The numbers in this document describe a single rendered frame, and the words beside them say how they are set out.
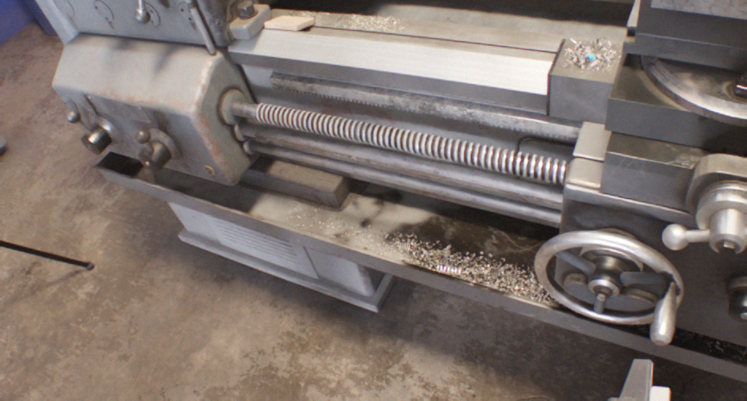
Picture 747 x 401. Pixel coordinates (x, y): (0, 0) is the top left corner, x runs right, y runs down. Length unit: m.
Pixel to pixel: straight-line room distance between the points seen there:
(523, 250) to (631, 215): 0.43
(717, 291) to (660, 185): 0.23
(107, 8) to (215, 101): 0.35
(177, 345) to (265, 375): 0.33
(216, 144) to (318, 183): 0.27
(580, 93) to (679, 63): 0.16
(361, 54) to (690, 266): 0.64
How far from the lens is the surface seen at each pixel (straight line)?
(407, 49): 0.97
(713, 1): 0.67
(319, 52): 1.05
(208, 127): 1.17
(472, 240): 1.21
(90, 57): 1.45
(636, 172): 0.73
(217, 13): 1.12
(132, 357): 1.86
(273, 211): 1.38
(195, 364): 1.73
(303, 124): 1.07
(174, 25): 1.22
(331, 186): 1.29
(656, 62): 0.74
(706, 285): 0.90
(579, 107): 0.86
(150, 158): 1.27
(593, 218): 0.82
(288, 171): 1.36
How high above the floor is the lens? 1.37
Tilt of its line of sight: 46 degrees down
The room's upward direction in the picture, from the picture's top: 16 degrees counter-clockwise
